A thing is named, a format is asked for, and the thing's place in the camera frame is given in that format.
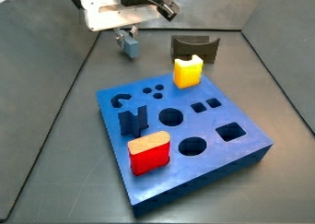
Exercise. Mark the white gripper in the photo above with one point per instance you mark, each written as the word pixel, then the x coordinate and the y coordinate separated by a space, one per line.
pixel 109 14

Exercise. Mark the grey-blue rectangle block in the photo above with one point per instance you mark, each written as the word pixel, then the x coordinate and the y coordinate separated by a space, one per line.
pixel 132 45

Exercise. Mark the black curved fixture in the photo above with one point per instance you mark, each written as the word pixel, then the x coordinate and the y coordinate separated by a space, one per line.
pixel 186 45

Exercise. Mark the blue shape sorting board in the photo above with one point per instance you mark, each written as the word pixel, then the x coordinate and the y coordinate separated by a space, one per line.
pixel 216 140

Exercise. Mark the yellow notched block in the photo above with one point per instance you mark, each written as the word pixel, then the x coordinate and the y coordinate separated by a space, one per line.
pixel 188 71

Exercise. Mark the dark blue cross block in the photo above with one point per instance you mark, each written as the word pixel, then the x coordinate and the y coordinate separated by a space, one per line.
pixel 134 123

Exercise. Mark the red rounded block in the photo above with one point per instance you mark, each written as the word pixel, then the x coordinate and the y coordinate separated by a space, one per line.
pixel 149 152

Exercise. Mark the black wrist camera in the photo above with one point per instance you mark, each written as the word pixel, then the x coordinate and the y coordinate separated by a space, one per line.
pixel 166 7

